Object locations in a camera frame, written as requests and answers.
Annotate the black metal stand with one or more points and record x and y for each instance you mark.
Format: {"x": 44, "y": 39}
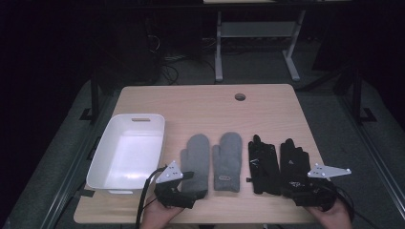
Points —
{"x": 94, "y": 95}
{"x": 358, "y": 95}

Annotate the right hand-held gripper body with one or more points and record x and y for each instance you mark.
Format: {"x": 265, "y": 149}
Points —
{"x": 315, "y": 194}

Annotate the person's left hand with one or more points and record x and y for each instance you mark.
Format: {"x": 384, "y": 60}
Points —
{"x": 159, "y": 216}

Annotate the white metal desk frame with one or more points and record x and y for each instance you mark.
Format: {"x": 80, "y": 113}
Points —
{"x": 258, "y": 30}

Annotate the metal floor rail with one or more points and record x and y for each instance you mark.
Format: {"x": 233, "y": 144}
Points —
{"x": 73, "y": 165}
{"x": 375, "y": 159}

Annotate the black glove with small logo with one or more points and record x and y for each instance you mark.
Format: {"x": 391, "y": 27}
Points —
{"x": 294, "y": 159}

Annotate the dark tape strip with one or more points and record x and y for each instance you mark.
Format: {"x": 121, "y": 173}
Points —
{"x": 86, "y": 193}

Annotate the shiny black glove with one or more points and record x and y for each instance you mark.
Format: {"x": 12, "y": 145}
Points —
{"x": 262, "y": 165}

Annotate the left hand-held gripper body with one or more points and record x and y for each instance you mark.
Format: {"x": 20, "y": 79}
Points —
{"x": 170, "y": 194}

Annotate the person's right hand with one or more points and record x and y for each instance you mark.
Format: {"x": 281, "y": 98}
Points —
{"x": 331, "y": 219}

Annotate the grey mitten with label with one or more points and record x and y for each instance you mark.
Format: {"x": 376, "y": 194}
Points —
{"x": 227, "y": 159}

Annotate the plain grey mitten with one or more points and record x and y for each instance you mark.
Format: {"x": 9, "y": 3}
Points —
{"x": 197, "y": 156}

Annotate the white plastic bin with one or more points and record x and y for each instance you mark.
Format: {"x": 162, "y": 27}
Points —
{"x": 127, "y": 152}

